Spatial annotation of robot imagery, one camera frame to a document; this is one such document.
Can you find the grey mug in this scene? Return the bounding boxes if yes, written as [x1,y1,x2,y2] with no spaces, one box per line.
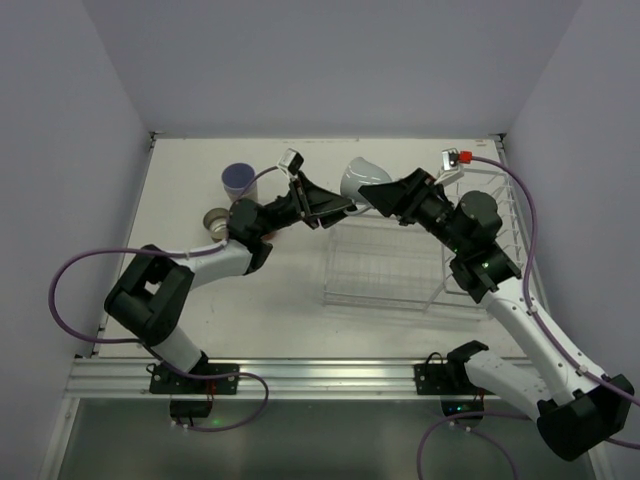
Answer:
[340,157,392,216]

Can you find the lavender plastic cup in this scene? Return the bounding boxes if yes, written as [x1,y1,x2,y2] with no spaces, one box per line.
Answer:
[221,163,258,202]

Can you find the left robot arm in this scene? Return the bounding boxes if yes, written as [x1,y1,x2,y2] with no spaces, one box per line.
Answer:
[104,173,356,375]

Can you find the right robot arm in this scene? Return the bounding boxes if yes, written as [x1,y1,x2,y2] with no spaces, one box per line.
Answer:
[359,169,634,461]

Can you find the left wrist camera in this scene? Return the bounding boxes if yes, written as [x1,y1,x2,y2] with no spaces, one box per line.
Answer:
[276,149,304,179]

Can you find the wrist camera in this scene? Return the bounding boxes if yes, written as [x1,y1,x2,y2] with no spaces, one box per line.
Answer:
[276,149,304,179]
[436,149,464,187]

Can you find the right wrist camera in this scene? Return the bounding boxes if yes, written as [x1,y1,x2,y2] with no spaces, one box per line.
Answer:
[436,149,464,187]

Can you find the white wire dish rack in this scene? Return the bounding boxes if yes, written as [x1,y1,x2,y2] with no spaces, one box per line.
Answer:
[323,169,526,312]

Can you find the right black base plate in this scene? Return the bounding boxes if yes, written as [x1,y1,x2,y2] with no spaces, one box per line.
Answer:
[413,352,492,396]

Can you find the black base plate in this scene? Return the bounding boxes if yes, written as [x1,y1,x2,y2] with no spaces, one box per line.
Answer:
[413,352,492,396]
[146,363,239,395]

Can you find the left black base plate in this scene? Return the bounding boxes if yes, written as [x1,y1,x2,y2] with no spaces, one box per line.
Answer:
[146,363,239,395]

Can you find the aluminium mounting rail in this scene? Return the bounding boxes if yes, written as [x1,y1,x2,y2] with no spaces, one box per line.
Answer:
[64,355,541,401]

